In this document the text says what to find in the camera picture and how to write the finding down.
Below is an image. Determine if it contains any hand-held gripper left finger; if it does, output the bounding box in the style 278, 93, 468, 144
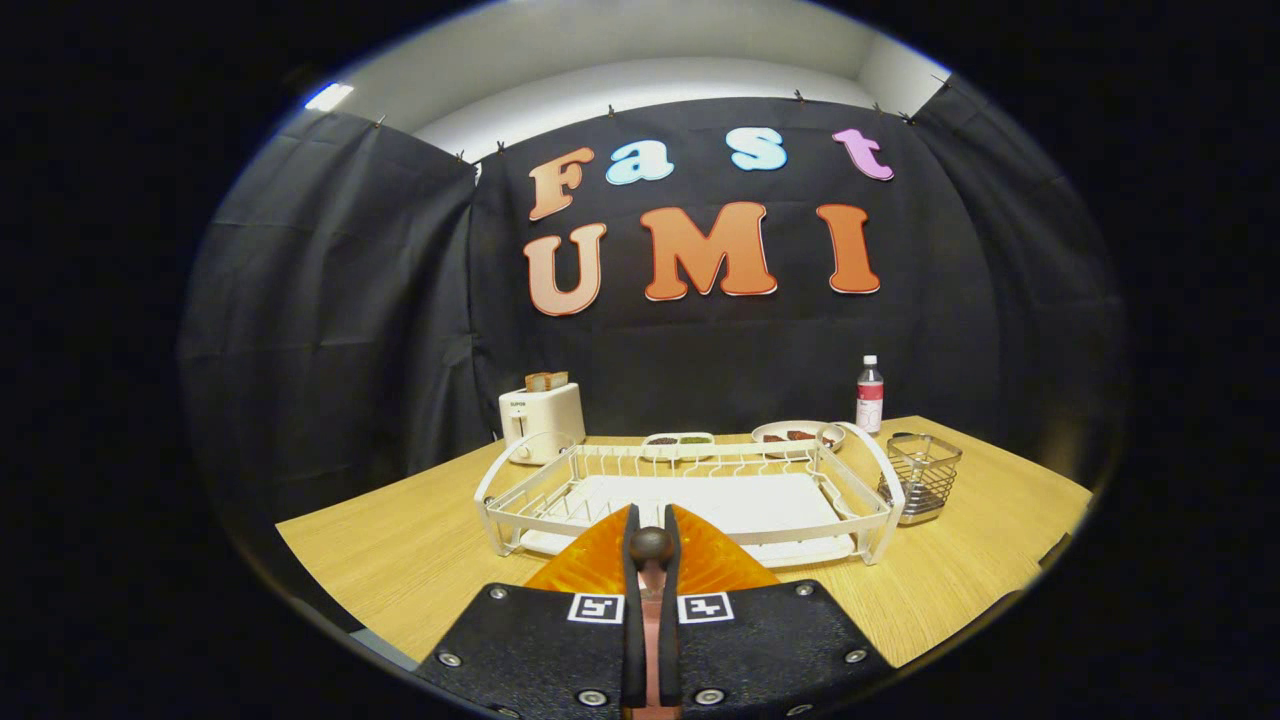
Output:
413, 504, 648, 719

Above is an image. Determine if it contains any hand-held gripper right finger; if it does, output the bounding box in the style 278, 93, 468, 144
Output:
658, 503, 896, 719

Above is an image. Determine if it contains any pink plate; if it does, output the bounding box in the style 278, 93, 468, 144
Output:
622, 575, 683, 720

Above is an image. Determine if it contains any white wire dish rack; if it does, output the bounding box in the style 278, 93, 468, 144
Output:
474, 422, 906, 567

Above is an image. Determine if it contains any metal wire basket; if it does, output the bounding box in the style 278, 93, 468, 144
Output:
878, 432, 964, 527

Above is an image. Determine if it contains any white plate with meat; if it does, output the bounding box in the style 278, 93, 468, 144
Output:
750, 420, 846, 459

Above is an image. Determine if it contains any small white sauce dish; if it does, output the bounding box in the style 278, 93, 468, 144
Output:
641, 432, 716, 461

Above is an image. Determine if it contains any white drip tray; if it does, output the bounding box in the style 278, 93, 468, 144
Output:
520, 473, 859, 569

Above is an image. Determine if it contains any white toaster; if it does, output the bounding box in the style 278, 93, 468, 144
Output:
499, 382, 587, 466

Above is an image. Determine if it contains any clear bottle with red label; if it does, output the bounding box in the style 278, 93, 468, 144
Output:
856, 355, 886, 436

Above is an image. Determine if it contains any black backdrop cloth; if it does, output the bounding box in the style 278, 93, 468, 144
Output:
180, 75, 1126, 541

